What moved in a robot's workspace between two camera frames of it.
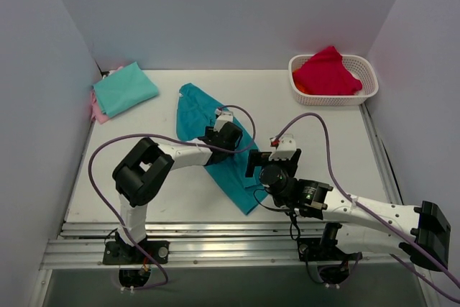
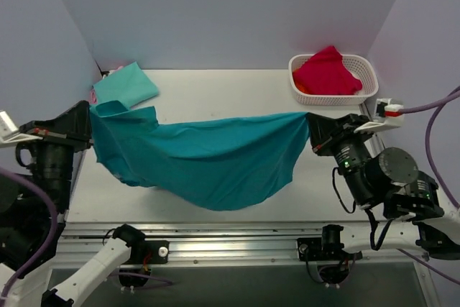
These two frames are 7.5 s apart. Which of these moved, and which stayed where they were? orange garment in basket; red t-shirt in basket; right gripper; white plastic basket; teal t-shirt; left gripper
Moved: teal t-shirt; right gripper; left gripper
Stayed: white plastic basket; orange garment in basket; red t-shirt in basket
